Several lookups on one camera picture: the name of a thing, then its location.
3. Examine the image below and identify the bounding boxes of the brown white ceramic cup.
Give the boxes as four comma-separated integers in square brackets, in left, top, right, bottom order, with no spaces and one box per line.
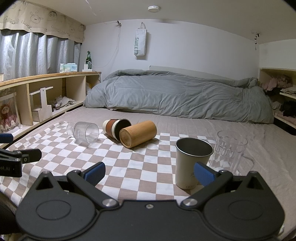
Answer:
[102,118,132,142]

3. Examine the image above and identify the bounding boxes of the bamboo wooden cup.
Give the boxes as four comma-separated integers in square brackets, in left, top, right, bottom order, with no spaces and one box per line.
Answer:
[119,120,157,149]

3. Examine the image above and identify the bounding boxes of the stuffed toy in bag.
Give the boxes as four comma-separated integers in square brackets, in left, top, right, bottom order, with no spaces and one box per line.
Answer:
[1,92,21,133]

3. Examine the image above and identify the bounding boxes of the clear glass mug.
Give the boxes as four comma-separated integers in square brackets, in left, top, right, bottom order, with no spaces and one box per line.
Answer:
[208,131,254,176]

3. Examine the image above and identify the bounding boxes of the cream metal tumbler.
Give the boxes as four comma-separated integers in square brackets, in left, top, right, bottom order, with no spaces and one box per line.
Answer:
[175,138,214,190]

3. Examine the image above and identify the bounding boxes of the wooden shelf unit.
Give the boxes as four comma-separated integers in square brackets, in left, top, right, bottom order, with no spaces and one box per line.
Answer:
[1,71,101,140]

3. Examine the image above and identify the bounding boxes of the wooden tool caddy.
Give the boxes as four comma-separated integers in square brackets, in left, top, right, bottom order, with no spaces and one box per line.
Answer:
[30,86,53,123]

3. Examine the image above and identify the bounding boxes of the clear ribbed glass lying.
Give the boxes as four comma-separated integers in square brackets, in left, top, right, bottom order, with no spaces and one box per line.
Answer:
[66,121,99,144]

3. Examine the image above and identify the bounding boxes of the brown white checkered cloth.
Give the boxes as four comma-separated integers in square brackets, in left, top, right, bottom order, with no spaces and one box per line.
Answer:
[1,121,218,204]

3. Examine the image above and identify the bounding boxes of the beige bed sheet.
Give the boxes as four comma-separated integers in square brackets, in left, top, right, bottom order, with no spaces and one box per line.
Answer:
[14,105,296,232]

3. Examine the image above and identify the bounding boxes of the crumpled grey cloth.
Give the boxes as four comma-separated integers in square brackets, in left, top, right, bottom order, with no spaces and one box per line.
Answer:
[49,96,76,110]

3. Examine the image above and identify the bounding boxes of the grey curtain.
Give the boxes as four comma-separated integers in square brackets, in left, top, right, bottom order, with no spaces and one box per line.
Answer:
[1,29,81,81]

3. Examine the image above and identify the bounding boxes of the grey duvet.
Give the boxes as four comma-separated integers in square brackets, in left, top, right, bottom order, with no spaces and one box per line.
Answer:
[83,69,274,124]

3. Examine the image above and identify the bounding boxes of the tissue box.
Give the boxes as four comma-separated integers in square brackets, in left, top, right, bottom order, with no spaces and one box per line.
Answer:
[60,63,78,73]

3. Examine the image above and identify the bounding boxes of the white power strip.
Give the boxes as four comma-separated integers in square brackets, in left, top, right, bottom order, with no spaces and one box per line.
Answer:
[82,64,92,72]

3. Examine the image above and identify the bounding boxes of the green glass bottle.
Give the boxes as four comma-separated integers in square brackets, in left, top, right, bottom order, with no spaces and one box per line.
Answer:
[85,51,92,69]

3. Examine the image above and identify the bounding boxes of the right wooden shelf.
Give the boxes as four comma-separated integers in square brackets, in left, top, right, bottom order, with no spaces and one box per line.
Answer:
[259,68,295,135]

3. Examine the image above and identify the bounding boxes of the pink folded clothes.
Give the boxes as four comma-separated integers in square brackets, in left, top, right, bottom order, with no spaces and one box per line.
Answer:
[262,75,293,91]

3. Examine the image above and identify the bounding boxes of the beige printed valance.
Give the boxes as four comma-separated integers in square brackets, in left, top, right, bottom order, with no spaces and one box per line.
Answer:
[1,1,85,43]

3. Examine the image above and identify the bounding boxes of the white hanging bag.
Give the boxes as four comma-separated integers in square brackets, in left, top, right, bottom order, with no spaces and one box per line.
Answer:
[133,22,147,57]

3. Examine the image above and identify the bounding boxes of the white smoke detector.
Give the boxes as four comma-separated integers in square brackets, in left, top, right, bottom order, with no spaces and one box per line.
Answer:
[147,5,161,13]

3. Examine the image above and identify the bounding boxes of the white cable on wall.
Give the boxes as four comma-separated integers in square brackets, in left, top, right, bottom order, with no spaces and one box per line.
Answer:
[91,21,122,69]

